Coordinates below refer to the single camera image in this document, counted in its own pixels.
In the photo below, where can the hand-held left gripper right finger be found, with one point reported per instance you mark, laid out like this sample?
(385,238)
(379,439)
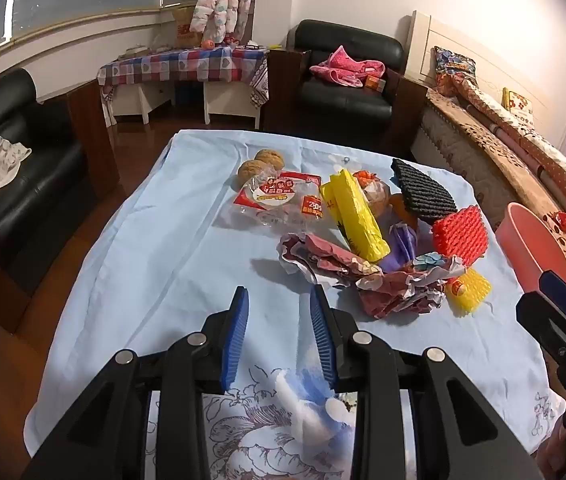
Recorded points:
(323,340)

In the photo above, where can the white crumpled tissue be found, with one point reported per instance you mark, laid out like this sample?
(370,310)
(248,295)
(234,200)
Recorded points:
(308,410)

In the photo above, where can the red foam net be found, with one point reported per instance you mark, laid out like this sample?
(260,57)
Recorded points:
(460,235)

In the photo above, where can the crumpled red patterned paper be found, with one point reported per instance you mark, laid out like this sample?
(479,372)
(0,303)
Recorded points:
(325,257)
(403,292)

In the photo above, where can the black leather armchair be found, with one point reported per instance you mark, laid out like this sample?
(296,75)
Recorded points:
(348,100)

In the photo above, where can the brown paper bag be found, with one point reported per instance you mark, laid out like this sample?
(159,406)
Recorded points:
(183,30)

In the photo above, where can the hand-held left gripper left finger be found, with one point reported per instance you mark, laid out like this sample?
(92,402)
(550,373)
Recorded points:
(235,340)

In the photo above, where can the yellow foam net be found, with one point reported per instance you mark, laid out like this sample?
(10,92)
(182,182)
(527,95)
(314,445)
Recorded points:
(469,291)

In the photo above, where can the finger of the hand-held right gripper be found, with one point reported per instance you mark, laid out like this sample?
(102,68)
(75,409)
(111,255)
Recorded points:
(543,317)
(565,297)

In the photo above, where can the yellow floral pillow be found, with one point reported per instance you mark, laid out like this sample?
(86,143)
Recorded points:
(518,102)

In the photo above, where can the colourful patterned pillow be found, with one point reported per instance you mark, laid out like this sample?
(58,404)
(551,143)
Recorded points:
(455,67)

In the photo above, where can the small orange ball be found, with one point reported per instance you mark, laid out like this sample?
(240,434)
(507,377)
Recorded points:
(208,44)

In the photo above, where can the small orange box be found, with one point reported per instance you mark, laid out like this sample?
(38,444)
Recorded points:
(375,82)

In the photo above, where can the white bed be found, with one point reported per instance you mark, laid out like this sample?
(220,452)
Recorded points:
(443,35)

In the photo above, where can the two brown buns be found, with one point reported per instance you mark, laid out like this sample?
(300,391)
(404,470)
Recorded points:
(269,159)

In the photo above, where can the clear red-label plastic package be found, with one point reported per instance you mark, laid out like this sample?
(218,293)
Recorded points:
(275,197)

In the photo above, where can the rolled pink mat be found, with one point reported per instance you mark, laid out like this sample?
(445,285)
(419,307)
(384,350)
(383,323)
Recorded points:
(513,145)

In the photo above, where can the polka dot quilt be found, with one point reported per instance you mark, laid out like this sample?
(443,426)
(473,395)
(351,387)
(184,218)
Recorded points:
(563,170)

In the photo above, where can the light blue tablecloth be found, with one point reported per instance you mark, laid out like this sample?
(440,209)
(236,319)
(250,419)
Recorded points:
(163,285)

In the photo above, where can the pink puffer jacket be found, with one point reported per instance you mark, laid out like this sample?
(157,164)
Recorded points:
(220,0)

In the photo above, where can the checkered cloth side table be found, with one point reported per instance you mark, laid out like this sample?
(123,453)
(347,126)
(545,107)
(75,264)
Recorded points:
(188,65)

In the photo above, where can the red snack packet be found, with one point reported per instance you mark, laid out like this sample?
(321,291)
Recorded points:
(564,221)

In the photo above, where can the purple plastic bag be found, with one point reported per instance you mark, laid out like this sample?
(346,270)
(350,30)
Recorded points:
(399,250)

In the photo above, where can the yellow plastic bag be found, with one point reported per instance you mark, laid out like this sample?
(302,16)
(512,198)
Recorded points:
(355,215)

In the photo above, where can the pink cloth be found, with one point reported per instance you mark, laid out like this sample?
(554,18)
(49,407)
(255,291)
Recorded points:
(345,67)

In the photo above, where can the black leather sofa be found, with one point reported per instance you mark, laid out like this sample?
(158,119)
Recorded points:
(38,195)

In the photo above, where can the pink plastic basin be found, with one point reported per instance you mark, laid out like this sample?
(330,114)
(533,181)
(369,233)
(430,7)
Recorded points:
(530,255)

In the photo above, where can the white side table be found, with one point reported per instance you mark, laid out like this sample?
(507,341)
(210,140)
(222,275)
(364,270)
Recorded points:
(230,102)

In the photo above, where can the brown floral blanket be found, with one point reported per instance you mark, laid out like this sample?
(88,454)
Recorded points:
(493,150)

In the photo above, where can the black foam net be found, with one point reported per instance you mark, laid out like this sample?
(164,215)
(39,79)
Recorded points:
(423,190)

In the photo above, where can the brown walnut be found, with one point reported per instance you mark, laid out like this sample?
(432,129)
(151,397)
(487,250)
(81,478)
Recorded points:
(249,172)

